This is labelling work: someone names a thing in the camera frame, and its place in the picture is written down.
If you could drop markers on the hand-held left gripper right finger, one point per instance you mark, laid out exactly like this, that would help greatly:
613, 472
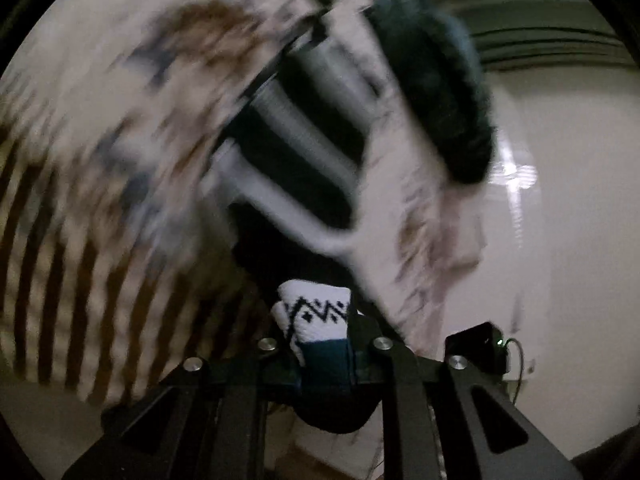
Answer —
400, 400

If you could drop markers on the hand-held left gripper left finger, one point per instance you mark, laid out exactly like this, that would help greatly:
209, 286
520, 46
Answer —
240, 400

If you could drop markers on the striped knit sweater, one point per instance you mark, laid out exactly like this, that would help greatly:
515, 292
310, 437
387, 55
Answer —
310, 320

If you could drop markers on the white headboard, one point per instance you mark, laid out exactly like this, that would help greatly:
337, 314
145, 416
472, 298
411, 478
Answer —
515, 240

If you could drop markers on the dark teal fluffy blanket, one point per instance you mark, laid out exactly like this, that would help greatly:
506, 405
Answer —
440, 85

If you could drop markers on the floral bed sheet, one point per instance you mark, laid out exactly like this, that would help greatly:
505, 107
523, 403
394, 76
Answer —
100, 160

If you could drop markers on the grey green curtain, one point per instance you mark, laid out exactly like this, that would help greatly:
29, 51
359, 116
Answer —
525, 15

